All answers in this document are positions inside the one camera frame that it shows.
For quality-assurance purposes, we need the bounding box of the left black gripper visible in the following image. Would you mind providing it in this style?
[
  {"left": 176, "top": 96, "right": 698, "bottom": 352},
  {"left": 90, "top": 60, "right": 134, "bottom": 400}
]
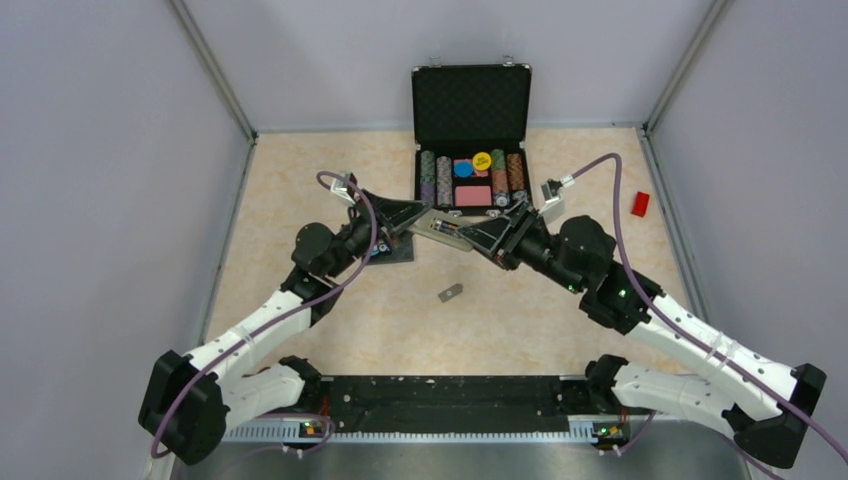
[{"left": 326, "top": 188, "right": 436, "bottom": 278}]

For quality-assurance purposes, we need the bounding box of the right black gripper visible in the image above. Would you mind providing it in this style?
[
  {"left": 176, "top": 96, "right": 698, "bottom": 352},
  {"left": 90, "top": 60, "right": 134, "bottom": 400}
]
[{"left": 455, "top": 200, "right": 583, "bottom": 294}]

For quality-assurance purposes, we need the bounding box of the grey remote battery cover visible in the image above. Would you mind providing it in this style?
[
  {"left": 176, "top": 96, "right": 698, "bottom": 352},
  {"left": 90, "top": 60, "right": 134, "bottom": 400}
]
[{"left": 438, "top": 283, "right": 464, "bottom": 303}]

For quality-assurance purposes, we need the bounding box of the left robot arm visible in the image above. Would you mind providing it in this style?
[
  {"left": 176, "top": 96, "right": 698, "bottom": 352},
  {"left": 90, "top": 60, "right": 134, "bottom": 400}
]
[{"left": 138, "top": 190, "right": 432, "bottom": 465}]

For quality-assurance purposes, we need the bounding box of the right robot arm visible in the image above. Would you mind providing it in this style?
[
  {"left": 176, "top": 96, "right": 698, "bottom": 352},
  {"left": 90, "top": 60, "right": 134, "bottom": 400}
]
[{"left": 457, "top": 204, "right": 826, "bottom": 469}]

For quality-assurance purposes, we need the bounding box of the black foam battery tray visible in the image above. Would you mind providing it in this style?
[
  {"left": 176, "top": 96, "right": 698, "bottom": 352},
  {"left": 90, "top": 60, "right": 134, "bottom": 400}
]
[{"left": 369, "top": 237, "right": 415, "bottom": 265}]

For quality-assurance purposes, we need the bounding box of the pink card deck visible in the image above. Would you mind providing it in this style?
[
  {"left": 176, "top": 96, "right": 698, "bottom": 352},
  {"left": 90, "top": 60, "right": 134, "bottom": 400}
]
[{"left": 454, "top": 185, "right": 493, "bottom": 208}]

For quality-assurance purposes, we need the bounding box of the blue round chip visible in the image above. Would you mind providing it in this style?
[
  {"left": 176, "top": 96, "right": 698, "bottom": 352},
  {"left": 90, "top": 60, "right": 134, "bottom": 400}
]
[{"left": 453, "top": 159, "right": 474, "bottom": 178}]

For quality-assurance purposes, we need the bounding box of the yellow round chip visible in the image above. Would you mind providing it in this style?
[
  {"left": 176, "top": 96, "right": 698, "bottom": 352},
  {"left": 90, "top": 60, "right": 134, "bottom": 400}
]
[{"left": 472, "top": 152, "right": 493, "bottom": 171}]

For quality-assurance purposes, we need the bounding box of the black poker chip case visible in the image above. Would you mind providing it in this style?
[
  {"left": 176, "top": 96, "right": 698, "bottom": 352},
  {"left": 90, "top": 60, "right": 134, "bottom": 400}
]
[{"left": 411, "top": 60, "right": 533, "bottom": 216}]

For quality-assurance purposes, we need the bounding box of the red toy brick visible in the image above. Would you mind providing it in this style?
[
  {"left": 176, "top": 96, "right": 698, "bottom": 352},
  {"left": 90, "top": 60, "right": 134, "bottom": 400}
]
[{"left": 630, "top": 191, "right": 651, "bottom": 218}]

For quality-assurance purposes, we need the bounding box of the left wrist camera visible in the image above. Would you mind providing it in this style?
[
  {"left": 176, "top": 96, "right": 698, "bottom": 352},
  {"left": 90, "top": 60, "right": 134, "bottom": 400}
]
[{"left": 330, "top": 171, "right": 358, "bottom": 206}]

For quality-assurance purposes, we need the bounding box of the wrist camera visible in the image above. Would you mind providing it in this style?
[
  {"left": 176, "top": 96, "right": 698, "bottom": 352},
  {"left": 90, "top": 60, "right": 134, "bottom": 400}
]
[
  {"left": 330, "top": 171, "right": 358, "bottom": 206},
  {"left": 539, "top": 175, "right": 575, "bottom": 225}
]

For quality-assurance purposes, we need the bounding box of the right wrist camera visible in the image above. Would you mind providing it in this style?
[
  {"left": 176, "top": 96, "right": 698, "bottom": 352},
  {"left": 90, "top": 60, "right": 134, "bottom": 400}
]
[{"left": 539, "top": 175, "right": 575, "bottom": 225}]

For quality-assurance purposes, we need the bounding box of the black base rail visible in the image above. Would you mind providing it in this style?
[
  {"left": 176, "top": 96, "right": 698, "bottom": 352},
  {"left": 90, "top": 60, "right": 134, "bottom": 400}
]
[{"left": 258, "top": 374, "right": 631, "bottom": 437}]

